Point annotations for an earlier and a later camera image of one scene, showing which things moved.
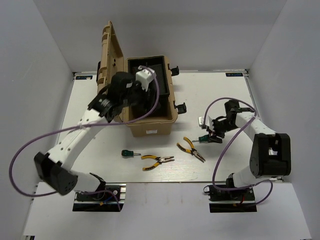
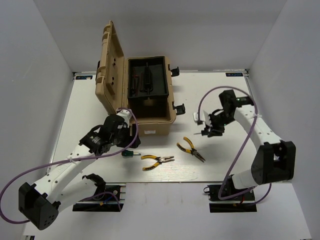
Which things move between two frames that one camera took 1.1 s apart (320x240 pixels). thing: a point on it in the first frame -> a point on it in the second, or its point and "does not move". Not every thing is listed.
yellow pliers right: x=193 y=151 does not move
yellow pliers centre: x=160 y=160 does not move
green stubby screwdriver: x=126 y=152 does not move
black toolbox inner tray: x=157 y=65 does not move
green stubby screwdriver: x=204 y=138 -> x=203 y=132
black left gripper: x=145 y=103 -> x=129 y=138
